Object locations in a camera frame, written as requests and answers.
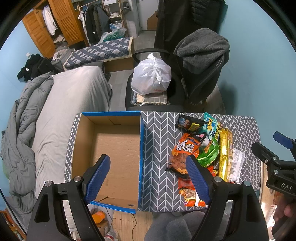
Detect patterned blue mattress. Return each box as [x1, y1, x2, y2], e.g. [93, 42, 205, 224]
[63, 37, 134, 71]

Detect green snack bag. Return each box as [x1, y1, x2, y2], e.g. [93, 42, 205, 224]
[197, 137, 220, 168]

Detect wooden louvered wardrobe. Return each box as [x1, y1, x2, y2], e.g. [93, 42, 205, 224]
[22, 0, 89, 59]

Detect black cartoon snack bag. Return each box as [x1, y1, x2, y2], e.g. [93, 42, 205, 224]
[175, 114, 208, 133]

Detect grey fleece blanket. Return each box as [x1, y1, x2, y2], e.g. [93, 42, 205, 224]
[174, 28, 230, 74]

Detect white plastic bag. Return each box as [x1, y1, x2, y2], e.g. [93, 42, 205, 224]
[131, 53, 171, 95]

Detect red-orange snack bag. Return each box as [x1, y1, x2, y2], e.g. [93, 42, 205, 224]
[178, 165, 217, 190]

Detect white hanging shirt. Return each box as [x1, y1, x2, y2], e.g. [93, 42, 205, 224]
[42, 5, 58, 36]

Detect white-backed snack bag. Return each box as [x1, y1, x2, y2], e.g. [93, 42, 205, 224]
[227, 148, 245, 183]

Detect black clothes pile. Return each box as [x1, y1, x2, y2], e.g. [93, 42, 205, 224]
[17, 54, 58, 82]

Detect orange object on floor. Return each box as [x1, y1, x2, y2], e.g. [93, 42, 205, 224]
[92, 211, 105, 224]

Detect gold biscuit pack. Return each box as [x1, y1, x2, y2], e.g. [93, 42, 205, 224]
[219, 128, 233, 182]

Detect hanging dark clothes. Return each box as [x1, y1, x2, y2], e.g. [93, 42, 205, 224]
[85, 3, 111, 45]

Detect black office chair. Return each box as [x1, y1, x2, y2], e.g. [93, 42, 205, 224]
[125, 1, 229, 112]

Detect right hand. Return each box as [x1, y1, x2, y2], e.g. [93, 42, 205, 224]
[273, 196, 295, 222]

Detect grey quilted duvet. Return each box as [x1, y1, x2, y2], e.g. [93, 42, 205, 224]
[0, 71, 55, 214]

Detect orange noodle snack pack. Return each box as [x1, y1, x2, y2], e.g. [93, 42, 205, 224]
[179, 188, 206, 207]

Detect orange Chinese snack bag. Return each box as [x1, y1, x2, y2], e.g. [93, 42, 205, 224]
[166, 133, 203, 179]

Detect bed with grey sheet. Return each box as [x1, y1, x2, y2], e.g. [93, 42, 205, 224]
[32, 66, 111, 196]

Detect teal cartoon snack bag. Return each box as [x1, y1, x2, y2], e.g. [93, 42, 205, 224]
[198, 113, 222, 141]

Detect blue-edged cardboard box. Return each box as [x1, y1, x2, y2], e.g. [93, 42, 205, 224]
[65, 111, 144, 214]

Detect checked seat cushion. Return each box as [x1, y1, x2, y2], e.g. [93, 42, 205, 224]
[130, 91, 170, 106]

